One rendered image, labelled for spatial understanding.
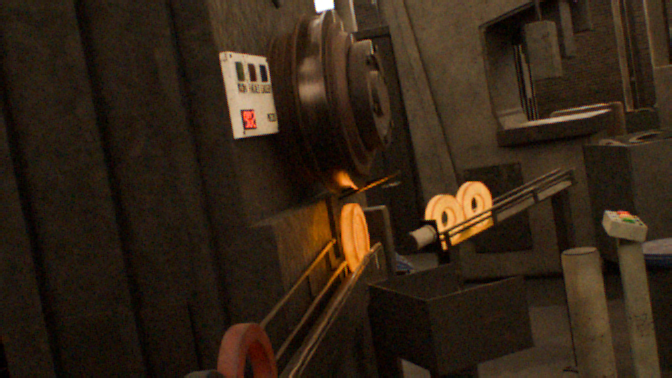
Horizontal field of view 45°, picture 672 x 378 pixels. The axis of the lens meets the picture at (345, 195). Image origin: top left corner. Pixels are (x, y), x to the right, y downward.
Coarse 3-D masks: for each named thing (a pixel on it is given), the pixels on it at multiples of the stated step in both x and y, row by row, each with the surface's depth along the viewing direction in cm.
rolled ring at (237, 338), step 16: (224, 336) 126; (240, 336) 125; (256, 336) 131; (224, 352) 123; (240, 352) 123; (256, 352) 134; (272, 352) 137; (224, 368) 122; (240, 368) 123; (256, 368) 136; (272, 368) 136
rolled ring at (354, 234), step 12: (348, 204) 216; (348, 216) 210; (360, 216) 219; (348, 228) 208; (360, 228) 222; (348, 240) 208; (360, 240) 222; (348, 252) 208; (360, 252) 221; (348, 264) 210
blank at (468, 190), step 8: (464, 184) 269; (472, 184) 268; (480, 184) 271; (464, 192) 265; (472, 192) 268; (480, 192) 270; (488, 192) 273; (464, 200) 265; (480, 200) 272; (488, 200) 273; (464, 208) 265; (480, 208) 272; (488, 208) 273; (464, 216) 265; (480, 216) 270; (464, 224) 268; (480, 224) 270
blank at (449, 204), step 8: (432, 200) 258; (440, 200) 257; (448, 200) 260; (456, 200) 262; (432, 208) 255; (440, 208) 257; (448, 208) 260; (456, 208) 262; (432, 216) 254; (440, 216) 257; (448, 216) 263; (456, 216) 262; (440, 224) 256; (448, 224) 263
